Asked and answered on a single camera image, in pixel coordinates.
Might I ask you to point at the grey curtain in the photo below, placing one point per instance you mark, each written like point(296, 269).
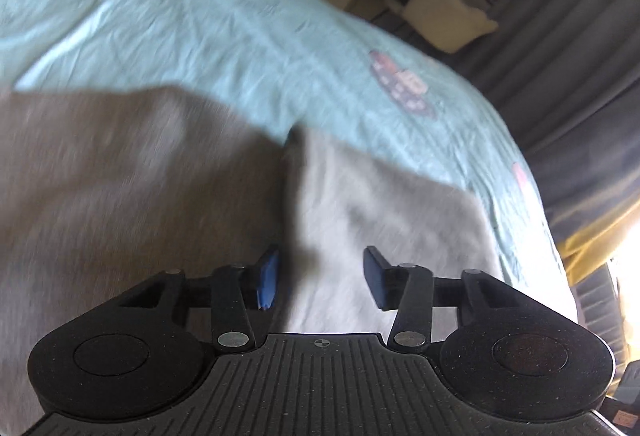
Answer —
point(560, 41)

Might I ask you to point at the grey pants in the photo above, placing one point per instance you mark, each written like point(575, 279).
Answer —
point(150, 216)

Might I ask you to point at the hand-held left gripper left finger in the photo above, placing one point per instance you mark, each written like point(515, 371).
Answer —
point(268, 277)

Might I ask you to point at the light blue bed sheet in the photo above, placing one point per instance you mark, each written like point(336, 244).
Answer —
point(225, 26)

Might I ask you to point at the yellow curtain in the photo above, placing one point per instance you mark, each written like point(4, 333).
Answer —
point(595, 236)

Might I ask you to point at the white shell-back chair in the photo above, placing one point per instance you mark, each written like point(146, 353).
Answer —
point(447, 19)

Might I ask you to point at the dark ribbed panel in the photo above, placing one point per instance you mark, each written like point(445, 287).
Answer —
point(600, 311)

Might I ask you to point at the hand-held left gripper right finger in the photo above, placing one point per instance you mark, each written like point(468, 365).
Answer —
point(376, 277)

